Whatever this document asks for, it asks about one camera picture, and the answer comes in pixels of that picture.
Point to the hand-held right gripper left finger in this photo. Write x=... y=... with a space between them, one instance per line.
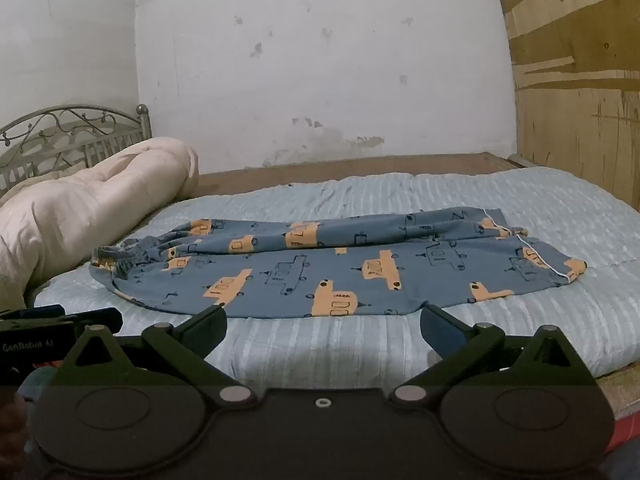
x=211 y=327

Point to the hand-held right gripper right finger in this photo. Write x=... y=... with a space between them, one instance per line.
x=440 y=331

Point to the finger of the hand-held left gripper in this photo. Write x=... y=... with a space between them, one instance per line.
x=100 y=320

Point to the blue pants with orange print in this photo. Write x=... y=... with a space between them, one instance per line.
x=350 y=260

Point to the light blue striped bed sheet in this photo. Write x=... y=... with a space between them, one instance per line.
x=350 y=350

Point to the cream comforter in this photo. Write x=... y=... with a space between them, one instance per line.
x=75 y=210

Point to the brown wooden bed board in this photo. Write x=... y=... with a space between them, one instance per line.
x=350 y=167

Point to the beige mattress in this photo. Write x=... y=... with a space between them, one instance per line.
x=620 y=390

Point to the grey metal bed headboard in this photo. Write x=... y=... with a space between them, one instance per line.
x=143 y=120

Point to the yellow wooden panel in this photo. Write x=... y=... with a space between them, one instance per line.
x=575 y=110

